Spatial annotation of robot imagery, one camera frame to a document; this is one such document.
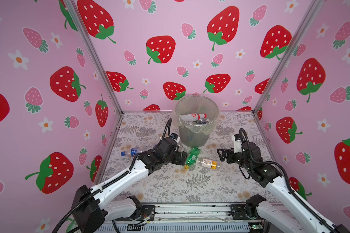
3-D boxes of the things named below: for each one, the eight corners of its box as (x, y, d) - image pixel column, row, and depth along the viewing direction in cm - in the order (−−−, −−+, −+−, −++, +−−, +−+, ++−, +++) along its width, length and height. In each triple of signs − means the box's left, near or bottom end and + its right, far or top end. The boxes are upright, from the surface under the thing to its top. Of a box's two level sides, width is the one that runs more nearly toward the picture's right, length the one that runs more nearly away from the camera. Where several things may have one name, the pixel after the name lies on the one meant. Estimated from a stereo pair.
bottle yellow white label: (200, 167, 91) (201, 164, 87) (201, 162, 94) (202, 158, 90) (217, 171, 90) (219, 168, 85) (217, 165, 92) (219, 162, 88)
